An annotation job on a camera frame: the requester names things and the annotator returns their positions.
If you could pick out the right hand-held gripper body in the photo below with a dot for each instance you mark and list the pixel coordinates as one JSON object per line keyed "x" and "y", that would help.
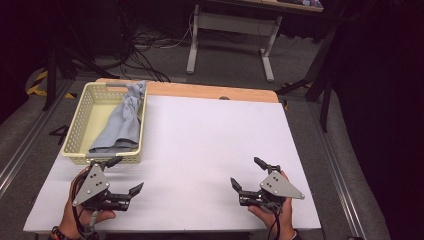
{"x": 278, "y": 186}

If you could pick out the dark curtain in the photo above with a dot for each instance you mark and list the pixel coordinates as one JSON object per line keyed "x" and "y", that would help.
{"x": 383, "y": 100}

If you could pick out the white-legged wooden desk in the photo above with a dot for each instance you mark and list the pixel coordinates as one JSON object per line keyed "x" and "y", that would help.
{"x": 233, "y": 25}

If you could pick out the black metal stand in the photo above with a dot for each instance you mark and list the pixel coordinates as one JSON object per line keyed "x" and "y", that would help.
{"x": 325, "y": 96}
{"x": 51, "y": 76}

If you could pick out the person's left hand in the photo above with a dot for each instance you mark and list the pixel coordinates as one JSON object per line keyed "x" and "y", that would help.
{"x": 66, "y": 220}

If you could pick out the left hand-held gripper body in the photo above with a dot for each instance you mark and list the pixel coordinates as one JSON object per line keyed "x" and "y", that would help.
{"x": 91, "y": 185}

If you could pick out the yellow and black floor tape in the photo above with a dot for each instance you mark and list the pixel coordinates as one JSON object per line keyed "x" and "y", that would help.
{"x": 35, "y": 86}

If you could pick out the person's right hand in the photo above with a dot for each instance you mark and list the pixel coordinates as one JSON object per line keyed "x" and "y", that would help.
{"x": 286, "y": 220}

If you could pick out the colourful item on desk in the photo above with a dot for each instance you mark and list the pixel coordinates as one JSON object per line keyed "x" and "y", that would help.
{"x": 311, "y": 3}

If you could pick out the cream perforated plastic basket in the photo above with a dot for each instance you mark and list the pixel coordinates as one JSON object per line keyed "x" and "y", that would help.
{"x": 80, "y": 120}

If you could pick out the light blue knit garment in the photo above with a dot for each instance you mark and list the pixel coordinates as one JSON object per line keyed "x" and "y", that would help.
{"x": 121, "y": 126}

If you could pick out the aluminium floor rail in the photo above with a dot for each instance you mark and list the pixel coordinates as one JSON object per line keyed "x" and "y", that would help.
{"x": 340, "y": 173}
{"x": 30, "y": 140}

